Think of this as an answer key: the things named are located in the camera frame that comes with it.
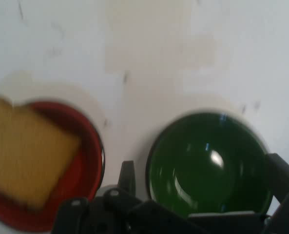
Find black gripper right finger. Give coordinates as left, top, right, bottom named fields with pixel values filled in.
left=265, top=153, right=289, bottom=234

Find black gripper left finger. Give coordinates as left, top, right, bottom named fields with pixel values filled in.
left=53, top=160, right=203, bottom=234

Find red bowl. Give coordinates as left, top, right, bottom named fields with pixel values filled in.
left=0, top=100, right=104, bottom=232

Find green glass bowl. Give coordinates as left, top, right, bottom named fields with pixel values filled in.
left=146, top=111, right=274, bottom=218

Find brown toast bread slice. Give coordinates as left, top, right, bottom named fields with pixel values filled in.
left=0, top=97, right=82, bottom=212

